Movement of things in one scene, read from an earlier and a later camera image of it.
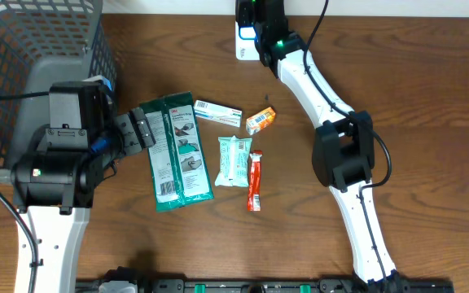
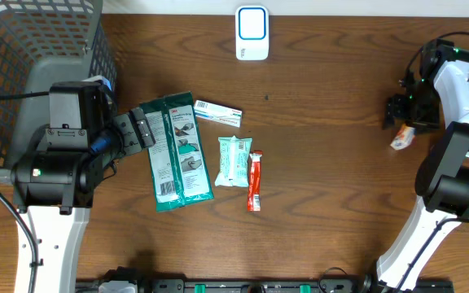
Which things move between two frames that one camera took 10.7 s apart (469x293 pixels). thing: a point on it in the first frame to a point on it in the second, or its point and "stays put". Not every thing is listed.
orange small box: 259,121 to 404,137
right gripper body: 247,9 to 420,109
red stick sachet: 254,185 stays put
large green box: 179,165 stays put
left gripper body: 129,136 stays put
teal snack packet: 233,165 stays put
